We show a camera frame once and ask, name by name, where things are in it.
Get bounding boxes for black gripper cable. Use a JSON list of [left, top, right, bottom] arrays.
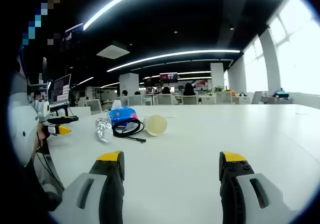
[[33, 134, 66, 191]]

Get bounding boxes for teal bag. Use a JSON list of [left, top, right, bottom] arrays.
[[272, 88, 291, 99]]

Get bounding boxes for hanging dark display screen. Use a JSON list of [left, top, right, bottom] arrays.
[[59, 22, 85, 53]]

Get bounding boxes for person's left hand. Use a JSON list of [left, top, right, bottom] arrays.
[[36, 122, 51, 141]]

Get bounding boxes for white table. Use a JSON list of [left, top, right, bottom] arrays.
[[33, 103, 320, 224]]

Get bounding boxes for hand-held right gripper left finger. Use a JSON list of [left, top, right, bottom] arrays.
[[51, 150, 126, 224]]

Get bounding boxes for long curved ceiling light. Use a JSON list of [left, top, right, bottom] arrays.
[[83, 0, 283, 31], [106, 49, 241, 73]]

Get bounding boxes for black laptop stand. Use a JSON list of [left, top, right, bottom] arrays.
[[49, 103, 78, 117]]

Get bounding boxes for red hanging screen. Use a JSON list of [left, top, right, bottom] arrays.
[[159, 72, 179, 83]]

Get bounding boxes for white paper cup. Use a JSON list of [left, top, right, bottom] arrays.
[[142, 114, 168, 137]]

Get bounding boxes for open silver laptop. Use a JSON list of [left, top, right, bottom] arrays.
[[49, 73, 72, 107]]

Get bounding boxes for ceiling air vent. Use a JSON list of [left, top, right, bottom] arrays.
[[96, 41, 131, 60]]

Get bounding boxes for row of white office chairs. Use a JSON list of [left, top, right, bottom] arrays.
[[77, 91, 263, 115]]

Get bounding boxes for clear plastic water bottle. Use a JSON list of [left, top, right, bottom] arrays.
[[94, 117, 114, 143]]

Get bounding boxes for blue tissue pack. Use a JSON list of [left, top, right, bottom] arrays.
[[107, 99, 139, 128]]

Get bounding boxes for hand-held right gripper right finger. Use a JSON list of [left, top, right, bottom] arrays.
[[218, 151, 298, 224]]

